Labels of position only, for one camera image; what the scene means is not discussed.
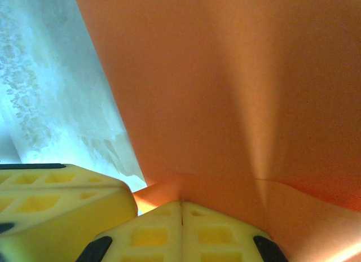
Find orange paper sheet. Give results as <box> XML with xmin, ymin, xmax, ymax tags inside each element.
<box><xmin>72</xmin><ymin>0</ymin><xmax>361</xmax><ymax>262</ymax></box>

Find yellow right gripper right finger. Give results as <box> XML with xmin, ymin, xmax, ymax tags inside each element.
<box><xmin>181</xmin><ymin>201</ymin><xmax>290</xmax><ymax>262</ymax></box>

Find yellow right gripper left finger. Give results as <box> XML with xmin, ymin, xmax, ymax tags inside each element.
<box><xmin>74</xmin><ymin>201</ymin><xmax>182</xmax><ymax>262</ymax></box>

